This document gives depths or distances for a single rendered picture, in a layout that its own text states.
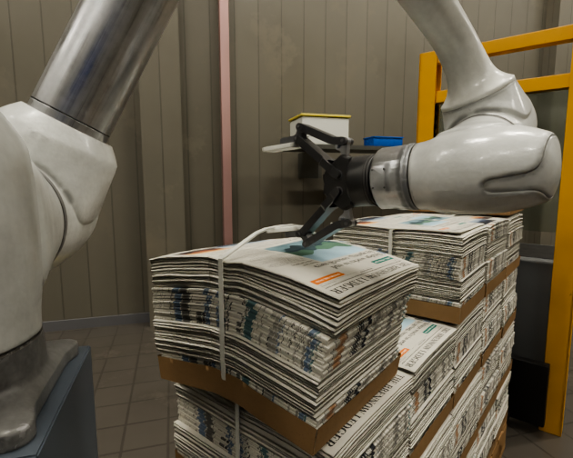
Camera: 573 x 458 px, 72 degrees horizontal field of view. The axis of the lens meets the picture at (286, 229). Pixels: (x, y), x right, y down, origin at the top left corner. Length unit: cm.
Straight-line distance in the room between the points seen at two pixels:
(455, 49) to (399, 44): 353
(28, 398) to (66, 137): 29
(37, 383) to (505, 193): 50
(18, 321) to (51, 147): 22
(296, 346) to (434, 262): 61
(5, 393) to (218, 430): 46
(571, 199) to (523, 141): 163
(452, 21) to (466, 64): 6
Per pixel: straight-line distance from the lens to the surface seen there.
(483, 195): 50
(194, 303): 68
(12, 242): 39
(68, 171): 54
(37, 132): 55
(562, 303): 219
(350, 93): 381
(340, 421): 64
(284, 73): 362
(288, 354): 56
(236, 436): 75
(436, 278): 109
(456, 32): 62
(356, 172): 56
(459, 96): 63
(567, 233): 213
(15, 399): 41
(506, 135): 50
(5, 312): 40
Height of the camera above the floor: 120
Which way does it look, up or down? 7 degrees down
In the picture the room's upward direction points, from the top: straight up
